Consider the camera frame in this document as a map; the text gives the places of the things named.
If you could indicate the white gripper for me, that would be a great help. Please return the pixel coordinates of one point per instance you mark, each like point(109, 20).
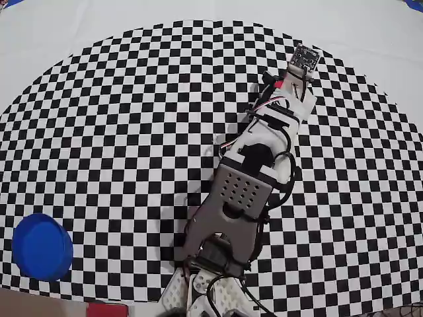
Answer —
point(285, 110)

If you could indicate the checkerboard printed white mat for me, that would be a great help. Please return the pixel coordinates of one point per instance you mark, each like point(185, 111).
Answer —
point(99, 99)

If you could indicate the red flat object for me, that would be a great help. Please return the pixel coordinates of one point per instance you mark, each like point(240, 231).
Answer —
point(107, 310)

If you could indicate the blue round box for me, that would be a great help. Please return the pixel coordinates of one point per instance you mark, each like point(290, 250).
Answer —
point(41, 247)

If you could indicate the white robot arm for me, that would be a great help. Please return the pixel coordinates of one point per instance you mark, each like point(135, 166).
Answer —
point(238, 204)

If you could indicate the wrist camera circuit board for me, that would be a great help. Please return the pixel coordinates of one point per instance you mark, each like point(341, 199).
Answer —
point(304, 58)

